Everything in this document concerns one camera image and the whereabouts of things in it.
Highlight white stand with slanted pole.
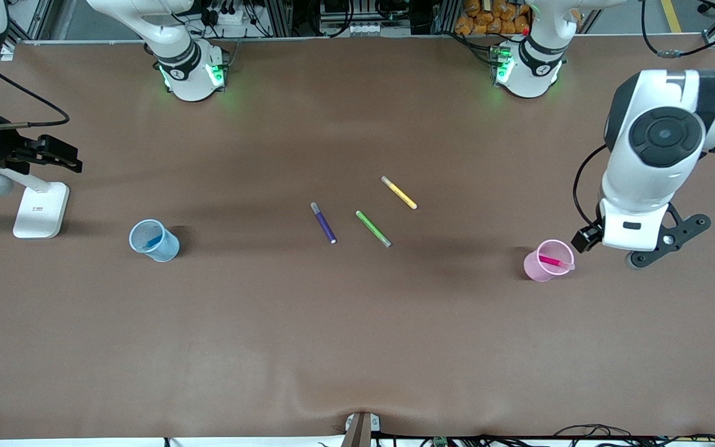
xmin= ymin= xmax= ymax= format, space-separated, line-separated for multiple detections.
xmin=0 ymin=165 xmax=71 ymax=240

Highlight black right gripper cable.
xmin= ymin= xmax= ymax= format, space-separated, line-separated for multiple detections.
xmin=0 ymin=56 xmax=71 ymax=131

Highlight yellow marker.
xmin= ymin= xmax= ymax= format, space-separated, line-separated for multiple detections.
xmin=381 ymin=176 xmax=418 ymax=210

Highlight orange snack bags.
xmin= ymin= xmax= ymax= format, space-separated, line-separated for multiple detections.
xmin=454 ymin=0 xmax=533 ymax=36

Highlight pink mesh cup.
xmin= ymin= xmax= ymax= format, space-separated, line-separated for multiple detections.
xmin=523 ymin=239 xmax=575 ymax=282

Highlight green marker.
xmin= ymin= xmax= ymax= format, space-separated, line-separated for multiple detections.
xmin=356 ymin=210 xmax=392 ymax=248

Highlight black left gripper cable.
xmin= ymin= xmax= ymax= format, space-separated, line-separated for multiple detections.
xmin=572 ymin=0 xmax=715 ymax=235

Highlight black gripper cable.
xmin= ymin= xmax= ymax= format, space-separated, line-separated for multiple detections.
xmin=572 ymin=0 xmax=715 ymax=235
xmin=0 ymin=56 xmax=71 ymax=131

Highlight black cable bundle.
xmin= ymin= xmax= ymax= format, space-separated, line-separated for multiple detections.
xmin=553 ymin=423 xmax=715 ymax=447

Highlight brown table mat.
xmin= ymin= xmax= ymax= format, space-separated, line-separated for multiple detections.
xmin=0 ymin=34 xmax=715 ymax=441

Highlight purple marker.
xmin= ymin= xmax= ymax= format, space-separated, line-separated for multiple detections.
xmin=310 ymin=202 xmax=338 ymax=245

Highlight light blue mesh cup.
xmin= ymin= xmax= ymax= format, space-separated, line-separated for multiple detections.
xmin=128 ymin=219 xmax=181 ymax=263

